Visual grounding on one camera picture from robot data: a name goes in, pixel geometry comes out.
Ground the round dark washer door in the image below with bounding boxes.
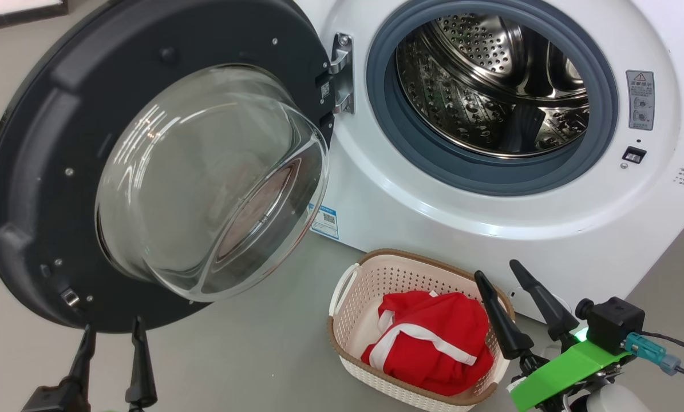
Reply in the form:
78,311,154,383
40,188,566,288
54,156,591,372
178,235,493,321
0,0,337,334

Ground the white panel with dark frame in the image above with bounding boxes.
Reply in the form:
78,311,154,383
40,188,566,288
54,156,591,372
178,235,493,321
0,0,69,33

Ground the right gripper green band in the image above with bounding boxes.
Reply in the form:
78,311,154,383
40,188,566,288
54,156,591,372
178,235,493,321
475,259,631,412

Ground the white front-load washing machine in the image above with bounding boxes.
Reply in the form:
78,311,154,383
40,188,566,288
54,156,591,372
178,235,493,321
293,0,684,324

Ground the teal right camera cable plug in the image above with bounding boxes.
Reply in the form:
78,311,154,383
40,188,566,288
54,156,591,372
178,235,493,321
625,333,681,375

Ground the cream perforated laundry basket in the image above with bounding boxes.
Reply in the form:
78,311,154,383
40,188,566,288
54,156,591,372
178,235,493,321
327,248,516,412

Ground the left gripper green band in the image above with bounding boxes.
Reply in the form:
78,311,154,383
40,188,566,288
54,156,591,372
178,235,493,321
21,316,158,412

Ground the red garment with white trim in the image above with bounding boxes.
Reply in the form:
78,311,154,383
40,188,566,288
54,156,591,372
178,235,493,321
361,290,494,397

